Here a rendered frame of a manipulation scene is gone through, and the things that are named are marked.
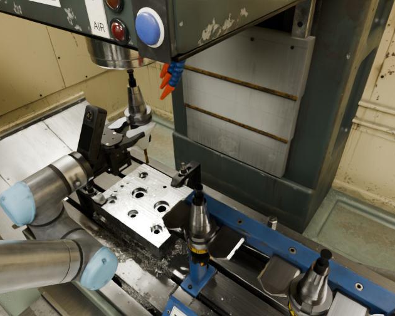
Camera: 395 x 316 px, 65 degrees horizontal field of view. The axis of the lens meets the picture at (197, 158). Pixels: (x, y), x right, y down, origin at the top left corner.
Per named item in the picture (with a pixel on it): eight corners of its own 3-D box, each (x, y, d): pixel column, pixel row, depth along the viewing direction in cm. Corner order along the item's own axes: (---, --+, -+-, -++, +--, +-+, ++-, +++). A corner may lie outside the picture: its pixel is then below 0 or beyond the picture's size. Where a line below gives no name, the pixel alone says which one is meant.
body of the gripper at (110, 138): (114, 152, 79) (73, 178, 71) (106, 123, 73) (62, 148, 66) (135, 163, 75) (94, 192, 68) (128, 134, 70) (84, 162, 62)
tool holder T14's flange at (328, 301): (331, 291, 51) (335, 284, 49) (324, 326, 47) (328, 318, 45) (293, 276, 53) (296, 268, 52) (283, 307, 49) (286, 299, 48)
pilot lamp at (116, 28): (125, 44, 33) (121, 22, 31) (111, 41, 34) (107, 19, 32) (129, 43, 33) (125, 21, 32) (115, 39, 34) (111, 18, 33)
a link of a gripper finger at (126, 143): (138, 131, 75) (105, 145, 71) (136, 125, 74) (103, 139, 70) (148, 140, 72) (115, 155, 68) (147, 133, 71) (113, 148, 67)
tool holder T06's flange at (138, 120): (156, 115, 77) (155, 106, 76) (143, 128, 73) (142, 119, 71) (135, 111, 79) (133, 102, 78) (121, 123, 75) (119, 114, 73)
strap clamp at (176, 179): (178, 207, 106) (175, 175, 97) (170, 203, 108) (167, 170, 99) (201, 185, 114) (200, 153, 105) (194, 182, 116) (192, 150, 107)
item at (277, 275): (283, 303, 49) (283, 301, 48) (253, 284, 52) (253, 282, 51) (301, 271, 53) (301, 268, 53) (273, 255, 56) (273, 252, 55)
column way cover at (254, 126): (281, 182, 115) (309, 41, 83) (183, 138, 138) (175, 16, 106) (287, 174, 118) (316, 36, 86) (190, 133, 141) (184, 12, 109)
